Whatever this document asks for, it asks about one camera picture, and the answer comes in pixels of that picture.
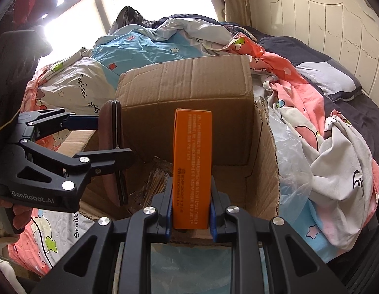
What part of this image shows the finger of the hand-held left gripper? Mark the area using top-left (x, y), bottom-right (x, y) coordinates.
top-left (18, 108), bottom-right (100, 143)
top-left (19, 138), bottom-right (135, 190)

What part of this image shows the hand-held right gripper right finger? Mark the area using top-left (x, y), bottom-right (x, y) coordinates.
top-left (209, 174), bottom-right (343, 294)

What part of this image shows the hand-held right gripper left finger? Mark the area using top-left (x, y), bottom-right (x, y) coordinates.
top-left (30, 176), bottom-right (175, 294)

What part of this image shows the brown glasses case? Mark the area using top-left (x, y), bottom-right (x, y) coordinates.
top-left (96, 99), bottom-right (129, 207)

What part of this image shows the pack of cotton swabs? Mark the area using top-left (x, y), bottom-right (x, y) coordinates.
top-left (128, 156), bottom-right (173, 212)

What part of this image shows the orange paper box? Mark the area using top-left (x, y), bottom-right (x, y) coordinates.
top-left (172, 108), bottom-right (213, 230)

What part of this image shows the brown cardboard box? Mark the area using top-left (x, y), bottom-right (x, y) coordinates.
top-left (56, 54), bottom-right (280, 252)

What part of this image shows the person's left hand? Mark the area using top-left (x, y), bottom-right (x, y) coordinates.
top-left (12, 205), bottom-right (34, 232)

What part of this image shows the dark grey garment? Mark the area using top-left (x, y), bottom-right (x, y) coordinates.
top-left (116, 5), bottom-right (155, 33)

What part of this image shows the cartoon star printed duvet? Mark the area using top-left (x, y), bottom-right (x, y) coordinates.
top-left (9, 31), bottom-right (379, 270)

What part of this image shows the white and navy quilt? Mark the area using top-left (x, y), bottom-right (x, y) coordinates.
top-left (110, 15), bottom-right (257, 56)

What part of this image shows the navy patchwork pillow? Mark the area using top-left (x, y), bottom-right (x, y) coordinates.
top-left (258, 35), bottom-right (363, 102)

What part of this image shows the cream bed headboard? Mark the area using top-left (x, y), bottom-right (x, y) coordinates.
top-left (248, 0), bottom-right (379, 117)

